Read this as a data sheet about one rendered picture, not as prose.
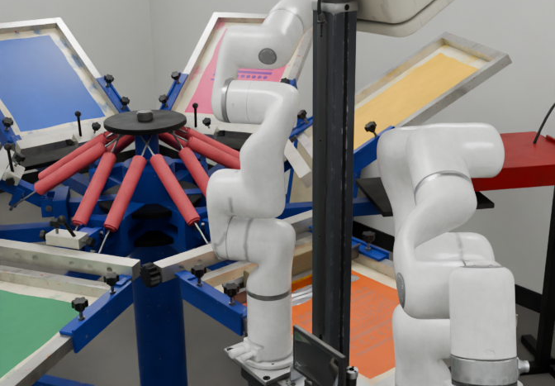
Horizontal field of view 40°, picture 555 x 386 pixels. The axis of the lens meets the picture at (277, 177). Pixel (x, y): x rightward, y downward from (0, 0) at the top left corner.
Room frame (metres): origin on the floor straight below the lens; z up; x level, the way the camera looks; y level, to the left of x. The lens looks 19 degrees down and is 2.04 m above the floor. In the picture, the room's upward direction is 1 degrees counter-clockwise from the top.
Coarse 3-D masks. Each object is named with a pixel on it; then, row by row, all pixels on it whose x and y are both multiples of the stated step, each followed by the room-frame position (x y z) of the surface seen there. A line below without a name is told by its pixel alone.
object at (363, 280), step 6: (360, 276) 2.17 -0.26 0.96; (366, 276) 2.16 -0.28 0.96; (300, 282) 2.13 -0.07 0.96; (306, 282) 2.13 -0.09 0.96; (354, 282) 2.13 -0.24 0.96; (360, 282) 2.13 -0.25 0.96; (366, 282) 2.12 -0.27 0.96; (372, 282) 2.12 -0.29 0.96; (378, 282) 2.12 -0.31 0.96; (306, 288) 2.09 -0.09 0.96; (354, 288) 2.08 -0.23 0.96; (372, 288) 2.08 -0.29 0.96; (378, 288) 2.08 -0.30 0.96; (384, 288) 2.08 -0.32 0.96; (390, 288) 2.08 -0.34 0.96; (384, 294) 2.04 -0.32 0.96; (390, 294) 2.04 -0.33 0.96; (396, 294) 2.04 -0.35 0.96; (396, 300) 2.00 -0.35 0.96
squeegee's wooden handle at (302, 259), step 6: (294, 252) 2.12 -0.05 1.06; (300, 252) 2.12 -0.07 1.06; (306, 252) 2.13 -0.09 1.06; (294, 258) 2.10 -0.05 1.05; (300, 258) 2.11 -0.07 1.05; (306, 258) 2.13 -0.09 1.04; (294, 264) 2.10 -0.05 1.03; (300, 264) 2.11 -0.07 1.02; (306, 264) 2.13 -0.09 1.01; (246, 270) 2.00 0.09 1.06; (252, 270) 2.00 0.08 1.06; (294, 270) 2.10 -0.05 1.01; (300, 270) 2.11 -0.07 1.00; (246, 276) 2.00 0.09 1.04; (246, 282) 2.00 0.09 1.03
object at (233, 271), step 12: (300, 240) 2.38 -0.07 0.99; (240, 264) 2.19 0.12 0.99; (252, 264) 2.20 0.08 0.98; (372, 264) 2.21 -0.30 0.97; (384, 264) 2.18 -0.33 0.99; (204, 276) 2.11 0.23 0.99; (216, 276) 2.11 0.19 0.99; (228, 276) 2.14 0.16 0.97; (240, 276) 2.17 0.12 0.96; (516, 324) 1.85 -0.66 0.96; (444, 360) 1.64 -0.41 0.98; (360, 384) 1.53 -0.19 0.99; (384, 384) 1.53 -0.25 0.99
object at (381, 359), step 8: (296, 288) 2.09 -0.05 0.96; (304, 304) 1.99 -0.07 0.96; (296, 312) 1.94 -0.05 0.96; (304, 328) 1.85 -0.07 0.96; (392, 344) 1.76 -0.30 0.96; (368, 352) 1.72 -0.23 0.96; (376, 352) 1.72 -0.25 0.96; (384, 352) 1.72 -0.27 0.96; (392, 352) 1.72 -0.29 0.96; (352, 360) 1.69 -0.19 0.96; (360, 360) 1.69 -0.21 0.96; (368, 360) 1.69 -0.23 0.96; (376, 360) 1.68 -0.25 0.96; (384, 360) 1.68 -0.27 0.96; (392, 360) 1.68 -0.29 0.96; (360, 368) 1.65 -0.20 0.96; (368, 368) 1.65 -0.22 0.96; (376, 368) 1.65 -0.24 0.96; (384, 368) 1.65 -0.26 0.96; (392, 368) 1.65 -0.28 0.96; (368, 376) 1.62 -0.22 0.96
